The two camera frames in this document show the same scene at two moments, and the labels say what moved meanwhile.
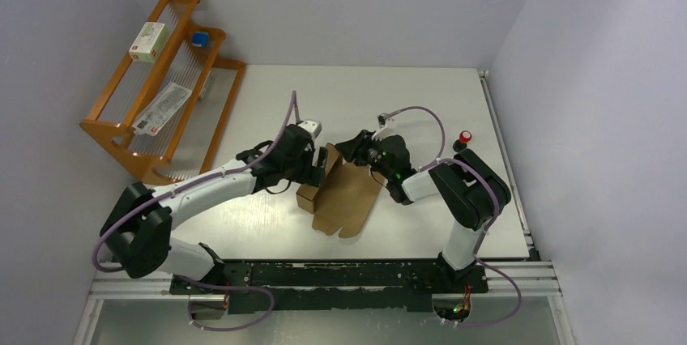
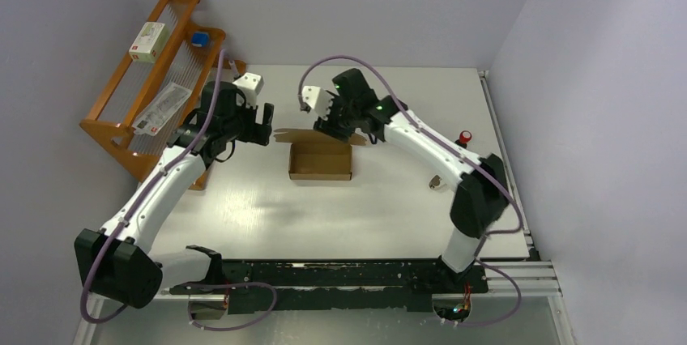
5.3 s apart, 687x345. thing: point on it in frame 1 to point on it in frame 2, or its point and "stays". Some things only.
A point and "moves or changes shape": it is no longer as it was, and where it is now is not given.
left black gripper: (312, 175) to (256, 132)
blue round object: (200, 39) stays
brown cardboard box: (346, 200) moves or changes shape
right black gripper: (351, 149) to (330, 127)
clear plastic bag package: (159, 114) stays
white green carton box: (146, 45) stays
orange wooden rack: (163, 114) stays
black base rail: (372, 286) stays
